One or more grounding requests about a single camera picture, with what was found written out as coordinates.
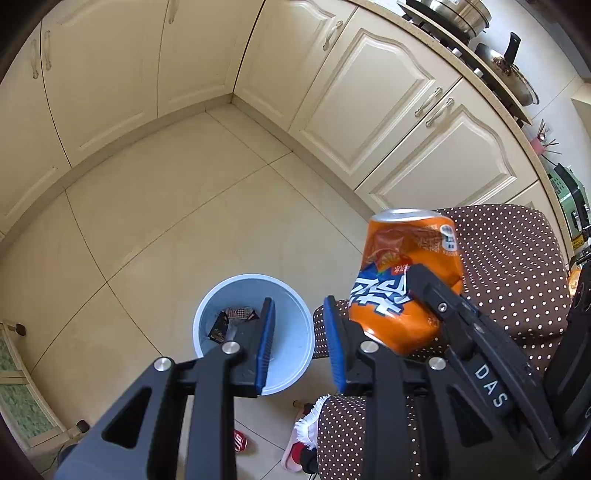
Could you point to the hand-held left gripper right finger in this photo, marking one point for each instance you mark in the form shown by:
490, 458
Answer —
334, 350

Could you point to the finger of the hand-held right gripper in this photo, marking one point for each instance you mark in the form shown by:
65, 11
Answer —
572, 350
485, 369

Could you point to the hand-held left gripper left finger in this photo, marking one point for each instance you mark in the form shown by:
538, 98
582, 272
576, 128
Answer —
265, 350

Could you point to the light blue trash bin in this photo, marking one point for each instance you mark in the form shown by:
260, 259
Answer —
295, 332

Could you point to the small dark wrapper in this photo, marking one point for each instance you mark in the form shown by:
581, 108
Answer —
218, 328

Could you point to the crushed orange can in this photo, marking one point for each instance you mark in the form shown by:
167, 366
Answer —
392, 258

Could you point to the red can on floor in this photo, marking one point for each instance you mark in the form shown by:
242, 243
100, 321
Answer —
240, 442

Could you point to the white red slipper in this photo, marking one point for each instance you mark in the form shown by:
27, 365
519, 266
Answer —
295, 452

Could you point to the round table with dotted cloth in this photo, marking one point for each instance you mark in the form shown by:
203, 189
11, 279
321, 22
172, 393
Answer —
508, 258

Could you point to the green electric cooker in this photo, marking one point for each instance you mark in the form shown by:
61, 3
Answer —
572, 203

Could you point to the pink utensil holder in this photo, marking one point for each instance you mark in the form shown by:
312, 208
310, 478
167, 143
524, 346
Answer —
536, 145

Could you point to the pink utensil cup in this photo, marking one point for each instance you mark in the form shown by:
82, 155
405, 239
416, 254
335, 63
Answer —
549, 138

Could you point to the beige kitchen countertop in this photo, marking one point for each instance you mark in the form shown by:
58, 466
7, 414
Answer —
521, 134

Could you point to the cream lower cabinets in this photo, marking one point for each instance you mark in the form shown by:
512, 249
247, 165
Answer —
369, 92

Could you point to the steel wok with lid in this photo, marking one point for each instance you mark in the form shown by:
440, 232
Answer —
512, 74

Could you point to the black gas stove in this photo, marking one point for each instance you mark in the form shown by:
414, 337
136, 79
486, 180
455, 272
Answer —
443, 44

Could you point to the steel steamer pot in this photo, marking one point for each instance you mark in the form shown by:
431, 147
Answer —
457, 18

